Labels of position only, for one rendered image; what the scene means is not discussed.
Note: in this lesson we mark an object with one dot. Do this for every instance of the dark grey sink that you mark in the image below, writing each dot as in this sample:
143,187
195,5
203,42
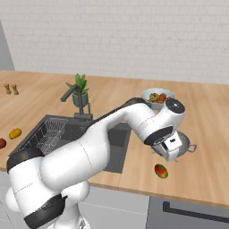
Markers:
119,149

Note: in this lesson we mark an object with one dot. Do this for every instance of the green potted plant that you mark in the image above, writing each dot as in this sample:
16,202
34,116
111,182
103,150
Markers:
80,89

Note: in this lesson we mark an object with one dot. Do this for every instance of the red apple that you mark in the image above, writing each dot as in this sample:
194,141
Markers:
1,143

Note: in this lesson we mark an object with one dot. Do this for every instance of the red green mango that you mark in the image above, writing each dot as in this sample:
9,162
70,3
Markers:
161,171

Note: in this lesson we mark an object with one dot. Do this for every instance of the dark grey sink faucet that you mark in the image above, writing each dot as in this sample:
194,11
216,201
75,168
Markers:
78,98

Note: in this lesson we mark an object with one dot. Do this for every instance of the yellow green fruit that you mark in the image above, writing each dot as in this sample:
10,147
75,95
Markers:
154,97

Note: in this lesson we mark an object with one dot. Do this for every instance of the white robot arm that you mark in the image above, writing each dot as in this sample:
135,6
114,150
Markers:
74,161

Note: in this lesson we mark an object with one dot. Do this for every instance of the light grey cupboard door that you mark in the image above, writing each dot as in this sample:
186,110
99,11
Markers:
119,211

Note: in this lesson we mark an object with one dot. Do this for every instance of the grey dishwasher front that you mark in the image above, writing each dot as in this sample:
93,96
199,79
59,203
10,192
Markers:
184,222

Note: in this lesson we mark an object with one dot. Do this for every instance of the orange fruit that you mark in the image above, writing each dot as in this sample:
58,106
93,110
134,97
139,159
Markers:
162,98

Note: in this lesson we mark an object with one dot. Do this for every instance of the yellow mango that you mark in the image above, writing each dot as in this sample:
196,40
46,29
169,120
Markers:
15,133

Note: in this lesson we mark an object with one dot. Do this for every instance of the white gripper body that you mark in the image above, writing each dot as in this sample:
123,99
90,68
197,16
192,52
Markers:
171,154

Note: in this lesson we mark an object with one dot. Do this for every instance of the silver metal colander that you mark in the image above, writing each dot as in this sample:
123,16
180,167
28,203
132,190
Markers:
186,143

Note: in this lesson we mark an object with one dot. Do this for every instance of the white bowl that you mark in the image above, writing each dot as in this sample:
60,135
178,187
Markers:
149,94

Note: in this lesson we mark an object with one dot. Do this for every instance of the brown wooden shaker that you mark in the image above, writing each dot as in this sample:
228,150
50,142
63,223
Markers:
15,89
7,89

